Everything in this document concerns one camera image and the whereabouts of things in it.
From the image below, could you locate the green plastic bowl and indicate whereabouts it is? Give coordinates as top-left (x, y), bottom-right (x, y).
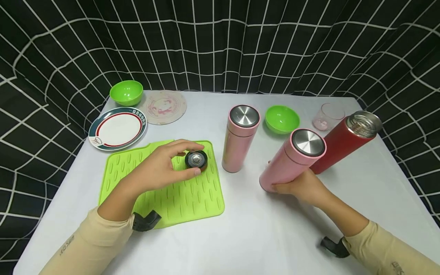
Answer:
top-left (110, 80), bottom-right (144, 107)
top-left (265, 105), bottom-right (301, 135)

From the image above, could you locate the red thermos bottle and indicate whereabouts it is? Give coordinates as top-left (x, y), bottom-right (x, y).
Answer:
top-left (309, 111), bottom-right (383, 175)

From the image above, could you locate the white plate with red rim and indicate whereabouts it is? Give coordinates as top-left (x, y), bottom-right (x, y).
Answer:
top-left (88, 107), bottom-right (148, 151)

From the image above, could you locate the person's right hand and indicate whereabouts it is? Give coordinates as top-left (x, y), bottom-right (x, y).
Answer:
top-left (272, 168), bottom-right (331, 207)

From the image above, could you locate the person's left hand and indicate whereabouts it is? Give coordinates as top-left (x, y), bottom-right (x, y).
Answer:
top-left (118, 139), bottom-right (206, 202)

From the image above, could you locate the round patterned coaster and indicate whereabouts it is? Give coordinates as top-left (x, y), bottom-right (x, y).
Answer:
top-left (144, 90), bottom-right (188, 125)

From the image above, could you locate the pink thermos bottle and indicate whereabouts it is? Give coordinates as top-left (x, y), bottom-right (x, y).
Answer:
top-left (221, 105), bottom-right (261, 173)
top-left (259, 128), bottom-right (327, 193)

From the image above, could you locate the black thermos lid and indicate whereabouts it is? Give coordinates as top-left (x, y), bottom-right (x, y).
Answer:
top-left (184, 150), bottom-right (209, 172)

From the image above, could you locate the black wrist band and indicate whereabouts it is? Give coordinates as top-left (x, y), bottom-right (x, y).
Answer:
top-left (132, 210), bottom-right (162, 232)
top-left (320, 236), bottom-right (351, 259)

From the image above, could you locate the clear glass cup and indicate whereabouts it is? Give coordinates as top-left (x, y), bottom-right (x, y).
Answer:
top-left (312, 102), bottom-right (346, 132)

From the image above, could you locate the person's left forearm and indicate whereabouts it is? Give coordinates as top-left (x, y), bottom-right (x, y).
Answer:
top-left (39, 183), bottom-right (139, 275)

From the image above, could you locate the person's right forearm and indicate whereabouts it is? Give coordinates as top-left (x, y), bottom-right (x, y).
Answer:
top-left (318, 190), bottom-right (440, 275)

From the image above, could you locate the green silicone mat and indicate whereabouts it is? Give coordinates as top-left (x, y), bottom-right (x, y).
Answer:
top-left (98, 140), bottom-right (226, 230)

